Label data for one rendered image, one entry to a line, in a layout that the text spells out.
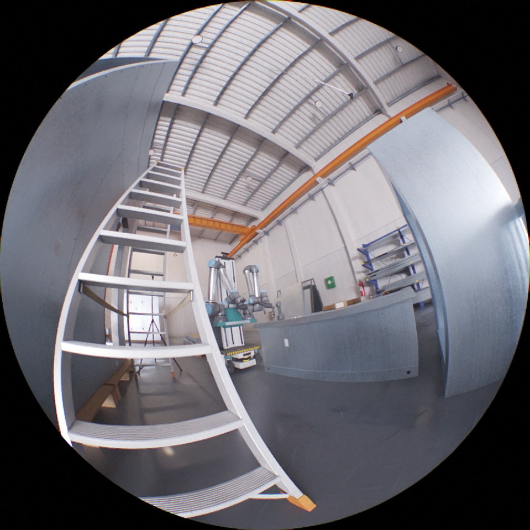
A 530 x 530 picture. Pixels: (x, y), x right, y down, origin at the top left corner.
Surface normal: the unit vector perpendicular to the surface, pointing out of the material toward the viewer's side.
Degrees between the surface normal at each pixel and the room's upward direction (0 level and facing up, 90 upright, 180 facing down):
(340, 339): 90
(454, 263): 90
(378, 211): 90
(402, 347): 90
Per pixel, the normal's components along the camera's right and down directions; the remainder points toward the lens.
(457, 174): -0.81, -0.07
